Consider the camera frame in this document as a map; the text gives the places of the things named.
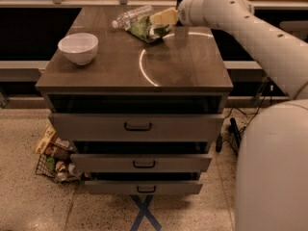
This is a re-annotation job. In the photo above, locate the top grey drawer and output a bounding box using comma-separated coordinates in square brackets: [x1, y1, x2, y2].
[49, 114, 224, 142]

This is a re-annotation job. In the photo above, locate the wire basket with snacks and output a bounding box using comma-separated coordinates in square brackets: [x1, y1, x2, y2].
[34, 124, 84, 183]

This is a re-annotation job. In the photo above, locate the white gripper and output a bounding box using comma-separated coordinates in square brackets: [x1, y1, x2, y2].
[150, 0, 206, 26]

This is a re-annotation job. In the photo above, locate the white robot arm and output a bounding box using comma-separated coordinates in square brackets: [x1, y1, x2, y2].
[150, 0, 308, 231]

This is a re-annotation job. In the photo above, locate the black cable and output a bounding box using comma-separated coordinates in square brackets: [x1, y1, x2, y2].
[224, 77, 273, 146]

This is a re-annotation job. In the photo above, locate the grey drawer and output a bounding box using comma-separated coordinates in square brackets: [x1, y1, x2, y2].
[71, 154, 212, 172]
[85, 180, 202, 194]
[49, 114, 224, 142]

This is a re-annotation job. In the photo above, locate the grey drawer cabinet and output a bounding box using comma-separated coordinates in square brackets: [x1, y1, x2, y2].
[37, 7, 233, 185]

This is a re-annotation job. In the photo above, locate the bottom grey drawer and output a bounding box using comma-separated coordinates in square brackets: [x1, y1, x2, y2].
[85, 180, 202, 194]

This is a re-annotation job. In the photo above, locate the middle grey drawer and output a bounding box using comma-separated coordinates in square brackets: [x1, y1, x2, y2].
[71, 154, 212, 172]

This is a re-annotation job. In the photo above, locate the green jalapeno chip bag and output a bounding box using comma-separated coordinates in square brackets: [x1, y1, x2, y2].
[128, 16, 172, 43]

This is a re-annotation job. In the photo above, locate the black table leg frame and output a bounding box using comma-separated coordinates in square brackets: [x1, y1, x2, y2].
[216, 117, 242, 154]

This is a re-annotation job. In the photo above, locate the clear plastic water bottle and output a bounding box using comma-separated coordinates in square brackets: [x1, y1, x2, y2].
[112, 5, 154, 30]

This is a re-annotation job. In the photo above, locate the white ceramic bowl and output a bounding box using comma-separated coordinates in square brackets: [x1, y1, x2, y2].
[58, 33, 98, 65]

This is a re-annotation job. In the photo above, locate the blue tape cross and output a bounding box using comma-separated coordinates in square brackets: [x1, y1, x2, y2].
[130, 195, 162, 231]

